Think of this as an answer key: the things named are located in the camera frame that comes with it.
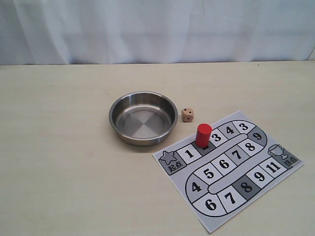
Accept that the stainless steel round bowl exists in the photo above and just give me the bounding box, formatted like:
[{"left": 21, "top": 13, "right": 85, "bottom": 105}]
[{"left": 108, "top": 91, "right": 178, "bottom": 147}]

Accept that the small wooden die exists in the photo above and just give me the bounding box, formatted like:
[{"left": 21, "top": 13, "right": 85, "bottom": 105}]
[{"left": 181, "top": 107, "right": 194, "bottom": 122}]

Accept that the red cylinder game piece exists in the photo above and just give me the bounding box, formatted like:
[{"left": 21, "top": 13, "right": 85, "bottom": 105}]
[{"left": 195, "top": 123, "right": 213, "bottom": 148}]

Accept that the printed paper game board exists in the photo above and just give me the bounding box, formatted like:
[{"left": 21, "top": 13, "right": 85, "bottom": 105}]
[{"left": 153, "top": 111, "right": 303, "bottom": 233}]

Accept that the white backdrop curtain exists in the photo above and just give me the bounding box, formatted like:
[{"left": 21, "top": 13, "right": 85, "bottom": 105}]
[{"left": 0, "top": 0, "right": 315, "bottom": 65}]

